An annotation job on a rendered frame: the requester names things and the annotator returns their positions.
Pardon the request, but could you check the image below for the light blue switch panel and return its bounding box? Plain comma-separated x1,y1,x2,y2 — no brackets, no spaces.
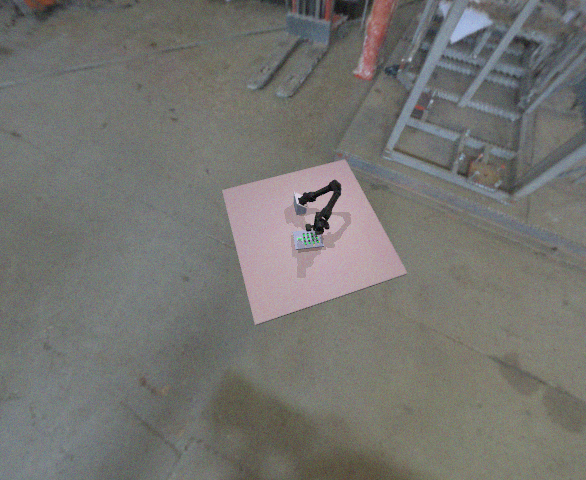
293,229,324,250

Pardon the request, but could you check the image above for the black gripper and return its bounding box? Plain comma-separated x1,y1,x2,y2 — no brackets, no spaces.
305,219,329,231

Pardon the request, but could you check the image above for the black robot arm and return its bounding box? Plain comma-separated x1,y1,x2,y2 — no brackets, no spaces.
298,180,342,235

